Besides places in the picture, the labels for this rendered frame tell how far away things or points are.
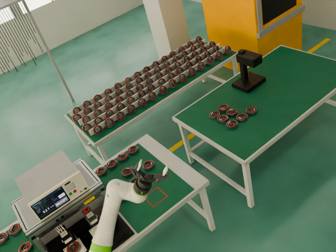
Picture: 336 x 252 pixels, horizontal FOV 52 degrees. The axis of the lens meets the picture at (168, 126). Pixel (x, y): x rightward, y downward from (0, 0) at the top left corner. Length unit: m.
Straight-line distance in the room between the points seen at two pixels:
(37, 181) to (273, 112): 2.32
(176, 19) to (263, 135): 3.25
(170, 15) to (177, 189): 3.61
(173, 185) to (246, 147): 0.78
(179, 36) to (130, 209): 3.83
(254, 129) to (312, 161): 0.98
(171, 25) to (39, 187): 3.99
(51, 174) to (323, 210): 2.56
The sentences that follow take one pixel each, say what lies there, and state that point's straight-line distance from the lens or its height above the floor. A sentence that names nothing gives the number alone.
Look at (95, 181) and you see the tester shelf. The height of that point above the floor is 1.11.
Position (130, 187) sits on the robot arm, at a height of 1.64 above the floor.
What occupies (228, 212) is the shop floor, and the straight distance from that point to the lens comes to 3.76.
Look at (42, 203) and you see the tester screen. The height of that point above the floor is 1.26.
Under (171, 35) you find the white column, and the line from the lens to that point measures 6.08.
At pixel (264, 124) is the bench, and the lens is 3.52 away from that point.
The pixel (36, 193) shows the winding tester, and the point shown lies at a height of 1.32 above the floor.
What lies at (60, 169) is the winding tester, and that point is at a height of 1.32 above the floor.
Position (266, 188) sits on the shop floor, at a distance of 3.92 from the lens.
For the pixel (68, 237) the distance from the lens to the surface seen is 2.96.
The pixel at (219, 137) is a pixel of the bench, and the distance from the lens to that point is 3.44.
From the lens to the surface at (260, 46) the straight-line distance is 5.27.
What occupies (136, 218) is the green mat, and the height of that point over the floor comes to 0.75.
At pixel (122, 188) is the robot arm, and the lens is 1.96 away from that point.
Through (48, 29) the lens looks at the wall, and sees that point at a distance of 8.98.
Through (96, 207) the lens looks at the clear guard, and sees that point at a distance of 2.78.
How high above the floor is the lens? 3.03
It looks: 37 degrees down
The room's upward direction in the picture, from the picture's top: 17 degrees counter-clockwise
